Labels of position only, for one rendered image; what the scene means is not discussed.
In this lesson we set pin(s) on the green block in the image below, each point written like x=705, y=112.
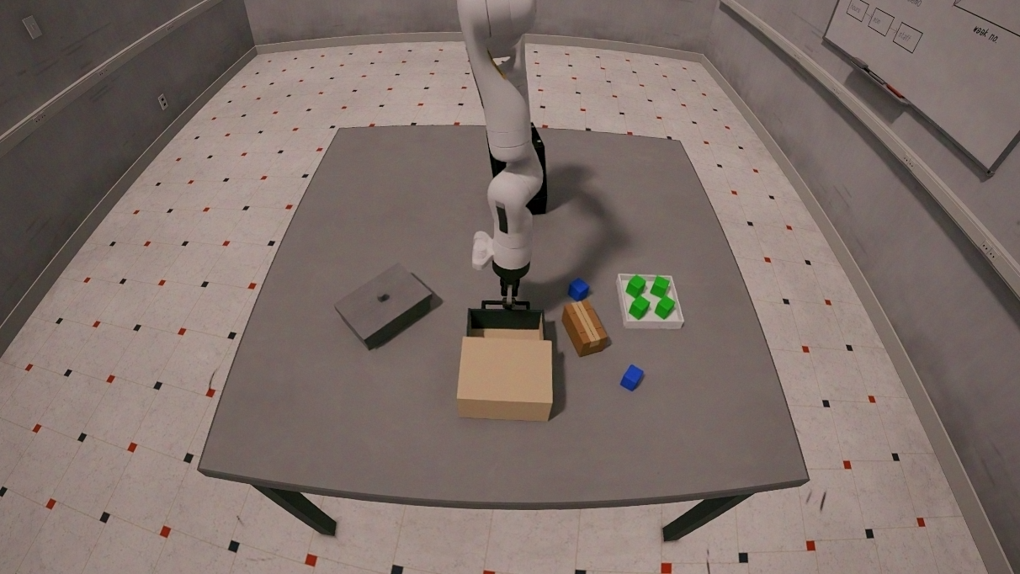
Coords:
x=664, y=307
x=639, y=307
x=659, y=286
x=635, y=286

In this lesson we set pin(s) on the small blue block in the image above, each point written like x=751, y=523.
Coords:
x=578, y=290
x=631, y=377

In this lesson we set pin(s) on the brown cardboard box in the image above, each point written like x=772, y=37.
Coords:
x=584, y=328

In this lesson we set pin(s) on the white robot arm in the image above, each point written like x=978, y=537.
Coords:
x=507, y=124

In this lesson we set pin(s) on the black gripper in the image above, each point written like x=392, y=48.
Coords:
x=510, y=279

